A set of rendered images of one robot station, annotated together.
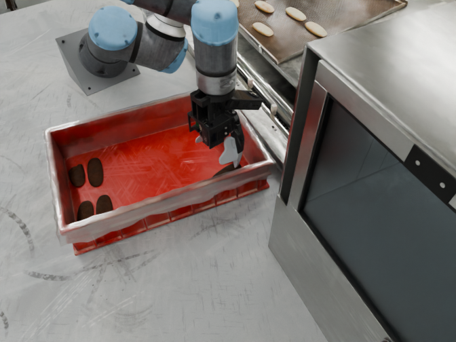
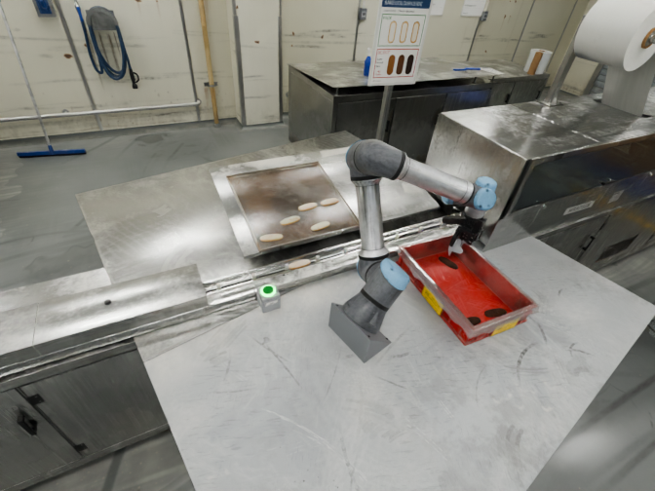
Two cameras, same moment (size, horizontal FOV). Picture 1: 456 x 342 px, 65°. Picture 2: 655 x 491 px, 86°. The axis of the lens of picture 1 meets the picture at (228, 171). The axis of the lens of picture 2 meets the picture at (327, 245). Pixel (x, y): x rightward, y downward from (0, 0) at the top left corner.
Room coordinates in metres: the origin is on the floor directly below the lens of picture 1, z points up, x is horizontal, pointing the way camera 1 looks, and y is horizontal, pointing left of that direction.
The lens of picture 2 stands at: (1.22, 1.17, 1.88)
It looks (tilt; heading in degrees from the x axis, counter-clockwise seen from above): 40 degrees down; 266
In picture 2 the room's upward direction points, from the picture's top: 6 degrees clockwise
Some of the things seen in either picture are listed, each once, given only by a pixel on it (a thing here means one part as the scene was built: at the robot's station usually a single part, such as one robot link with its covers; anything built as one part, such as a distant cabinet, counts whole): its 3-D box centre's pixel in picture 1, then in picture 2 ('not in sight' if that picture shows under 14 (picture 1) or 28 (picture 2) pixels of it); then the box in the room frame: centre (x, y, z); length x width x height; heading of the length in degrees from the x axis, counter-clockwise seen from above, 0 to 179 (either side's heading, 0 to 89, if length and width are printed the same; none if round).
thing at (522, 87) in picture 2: not in sight; (482, 98); (-1.16, -3.98, 0.40); 1.30 x 0.85 x 0.80; 26
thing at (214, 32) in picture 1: (214, 36); (481, 193); (0.57, 0.02, 1.21); 0.09 x 0.08 x 0.11; 9
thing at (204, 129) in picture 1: (214, 111); (470, 227); (0.56, 0.03, 1.05); 0.09 x 0.08 x 0.12; 131
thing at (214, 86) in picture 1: (217, 77); (476, 209); (0.57, 0.02, 1.13); 0.08 x 0.08 x 0.05
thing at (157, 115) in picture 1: (157, 158); (460, 282); (0.59, 0.17, 0.87); 0.49 x 0.34 x 0.10; 113
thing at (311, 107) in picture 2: not in sight; (385, 116); (0.44, -2.70, 0.51); 1.93 x 1.05 x 1.02; 26
